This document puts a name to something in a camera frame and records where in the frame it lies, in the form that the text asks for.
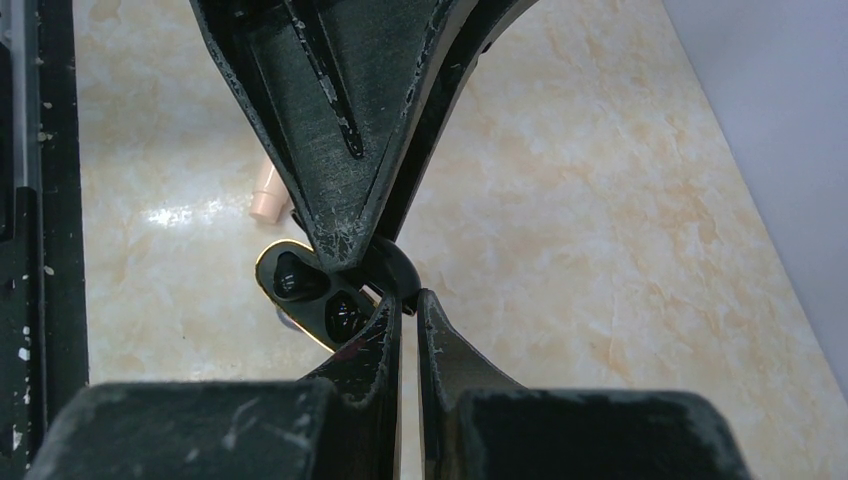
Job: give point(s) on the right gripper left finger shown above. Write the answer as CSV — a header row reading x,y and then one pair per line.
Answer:
x,y
338,422

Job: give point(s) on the pink tapered wooden leg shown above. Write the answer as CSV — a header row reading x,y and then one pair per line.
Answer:
x,y
269,194

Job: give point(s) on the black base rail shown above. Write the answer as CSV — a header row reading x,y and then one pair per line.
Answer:
x,y
44,342

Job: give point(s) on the black earbud charging case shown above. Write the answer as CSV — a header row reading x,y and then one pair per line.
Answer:
x,y
332,308

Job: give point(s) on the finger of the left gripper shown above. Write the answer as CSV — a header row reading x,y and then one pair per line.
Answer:
x,y
485,23
333,91

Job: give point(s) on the grey earbud charging case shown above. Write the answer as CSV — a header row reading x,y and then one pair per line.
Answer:
x,y
286,320

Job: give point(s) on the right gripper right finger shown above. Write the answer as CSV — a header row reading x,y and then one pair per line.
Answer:
x,y
479,423

